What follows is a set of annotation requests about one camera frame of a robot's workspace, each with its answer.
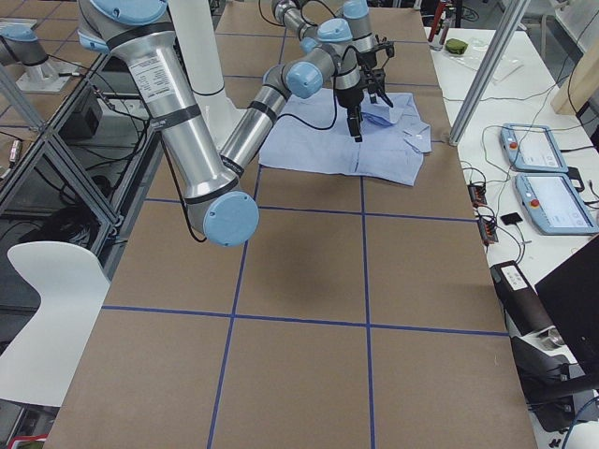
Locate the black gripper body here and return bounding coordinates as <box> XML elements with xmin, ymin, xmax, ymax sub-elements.
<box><xmin>358</xmin><ymin>52</ymin><xmax>385</xmax><ymax>89</ymax></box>
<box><xmin>337</xmin><ymin>85</ymin><xmax>364</xmax><ymax>123</ymax></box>

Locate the light blue striped shirt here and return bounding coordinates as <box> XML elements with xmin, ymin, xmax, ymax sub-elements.
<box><xmin>259</xmin><ymin>89</ymin><xmax>431</xmax><ymax>186</ymax></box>

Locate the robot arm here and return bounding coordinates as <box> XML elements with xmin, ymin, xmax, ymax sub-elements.
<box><xmin>78</xmin><ymin>1</ymin><xmax>394</xmax><ymax>247</ymax></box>
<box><xmin>271</xmin><ymin>1</ymin><xmax>395</xmax><ymax>111</ymax></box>

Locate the green cloth in bag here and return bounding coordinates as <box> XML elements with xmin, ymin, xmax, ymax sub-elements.
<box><xmin>445</xmin><ymin>38</ymin><xmax>468</xmax><ymax>55</ymax></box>

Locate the upper teach pendant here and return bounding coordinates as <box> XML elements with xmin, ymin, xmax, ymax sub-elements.
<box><xmin>500</xmin><ymin>123</ymin><xmax>568</xmax><ymax>173</ymax></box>

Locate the teach pendant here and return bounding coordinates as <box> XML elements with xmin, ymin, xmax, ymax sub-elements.
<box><xmin>515</xmin><ymin>173</ymin><xmax>598</xmax><ymax>236</ymax></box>
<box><xmin>500</xmin><ymin>123</ymin><xmax>568</xmax><ymax>173</ymax></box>

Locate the small black square pad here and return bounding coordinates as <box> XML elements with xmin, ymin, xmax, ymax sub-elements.
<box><xmin>500</xmin><ymin>212</ymin><xmax>522</xmax><ymax>225</ymax></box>

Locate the brown paper table cover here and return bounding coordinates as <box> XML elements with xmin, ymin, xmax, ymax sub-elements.
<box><xmin>46</xmin><ymin>8</ymin><xmax>535</xmax><ymax>448</ymax></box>

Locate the lower teach pendant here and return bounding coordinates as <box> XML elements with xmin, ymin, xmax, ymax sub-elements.
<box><xmin>515</xmin><ymin>173</ymin><xmax>598</xmax><ymax>236</ymax></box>

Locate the black monitor panel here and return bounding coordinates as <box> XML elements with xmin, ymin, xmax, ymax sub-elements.
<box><xmin>535</xmin><ymin>239</ymin><xmax>598</xmax><ymax>372</ymax></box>

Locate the white moulded chair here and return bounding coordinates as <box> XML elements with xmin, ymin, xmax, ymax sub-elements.
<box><xmin>1</xmin><ymin>241</ymin><xmax>110</xmax><ymax>407</ymax></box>

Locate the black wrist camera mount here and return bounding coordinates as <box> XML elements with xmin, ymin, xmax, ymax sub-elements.
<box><xmin>359</xmin><ymin>40</ymin><xmax>395</xmax><ymax>58</ymax></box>

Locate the aluminium frame post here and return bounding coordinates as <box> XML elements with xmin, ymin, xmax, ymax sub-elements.
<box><xmin>448</xmin><ymin>0</ymin><xmax>529</xmax><ymax>146</ymax></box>

